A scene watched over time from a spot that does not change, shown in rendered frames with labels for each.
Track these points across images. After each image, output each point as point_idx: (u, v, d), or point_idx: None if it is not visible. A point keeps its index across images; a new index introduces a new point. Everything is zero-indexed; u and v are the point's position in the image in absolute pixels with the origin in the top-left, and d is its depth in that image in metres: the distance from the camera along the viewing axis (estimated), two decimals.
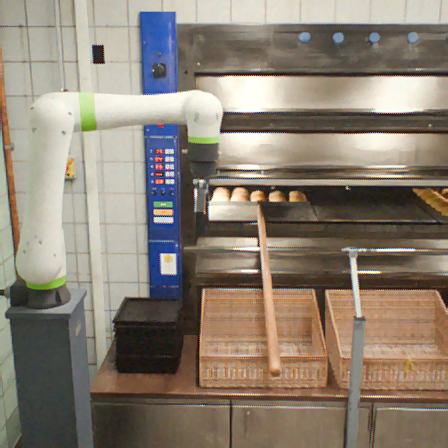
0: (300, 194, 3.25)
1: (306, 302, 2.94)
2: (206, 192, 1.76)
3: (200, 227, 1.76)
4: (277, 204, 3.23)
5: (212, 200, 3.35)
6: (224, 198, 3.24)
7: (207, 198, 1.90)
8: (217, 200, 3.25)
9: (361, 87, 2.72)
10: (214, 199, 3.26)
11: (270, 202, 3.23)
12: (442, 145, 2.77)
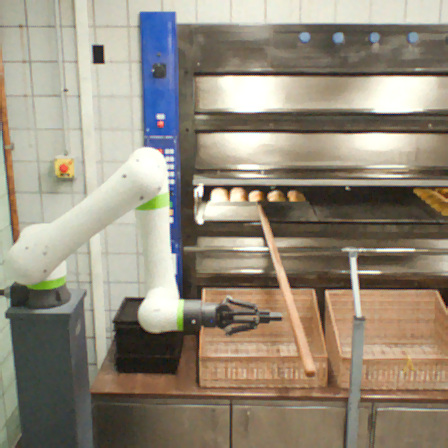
0: (299, 194, 3.26)
1: (306, 302, 2.94)
2: (236, 323, 1.79)
3: (272, 318, 1.80)
4: (276, 204, 3.23)
5: (210, 201, 3.33)
6: (223, 199, 3.23)
7: (256, 311, 1.79)
8: (216, 201, 3.23)
9: (361, 87, 2.72)
10: (213, 200, 3.24)
11: (270, 202, 3.23)
12: (442, 145, 2.77)
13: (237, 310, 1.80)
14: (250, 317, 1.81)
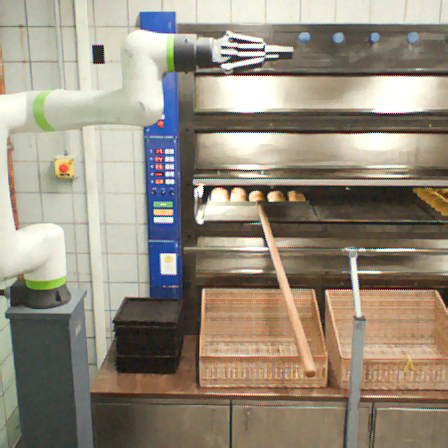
0: (299, 194, 3.26)
1: (306, 302, 2.94)
2: (238, 55, 1.48)
3: (282, 55, 1.50)
4: (276, 204, 3.23)
5: (210, 201, 3.33)
6: (223, 199, 3.23)
7: (261, 45, 1.50)
8: (216, 201, 3.23)
9: (361, 87, 2.72)
10: (213, 200, 3.24)
11: (270, 202, 3.23)
12: (442, 145, 2.77)
13: (239, 47, 1.51)
14: (254, 56, 1.50)
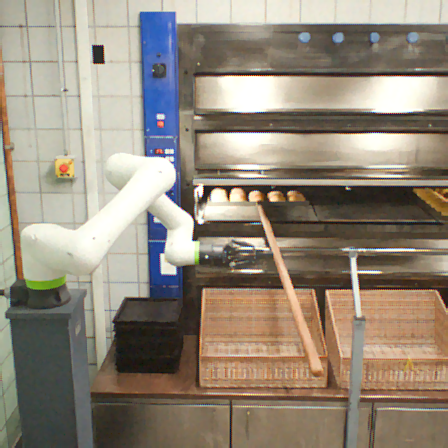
0: (299, 194, 3.26)
1: (306, 302, 2.94)
2: (239, 259, 2.37)
3: (266, 255, 2.38)
4: (276, 204, 3.23)
5: (210, 201, 3.33)
6: (223, 199, 3.23)
7: (254, 249, 2.36)
8: (216, 201, 3.23)
9: (361, 87, 2.72)
10: (213, 200, 3.24)
11: (270, 202, 3.23)
12: (442, 145, 2.77)
13: (239, 249, 2.37)
14: (249, 254, 2.38)
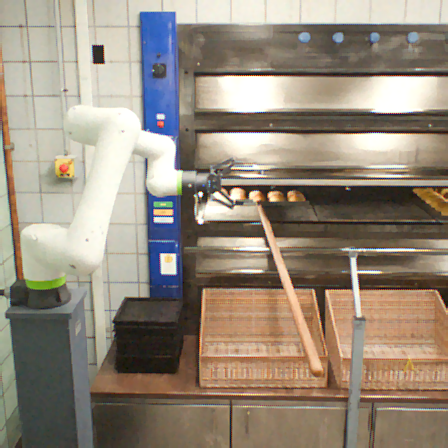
0: (299, 194, 3.26)
1: (306, 302, 2.94)
2: (220, 194, 2.28)
3: (246, 201, 2.30)
4: (276, 204, 3.23)
5: (210, 201, 3.33)
6: (223, 199, 3.23)
7: (233, 162, 2.25)
8: None
9: (361, 87, 2.72)
10: None
11: (270, 202, 3.23)
12: (442, 145, 2.77)
13: (221, 172, 2.27)
14: (231, 198, 2.30)
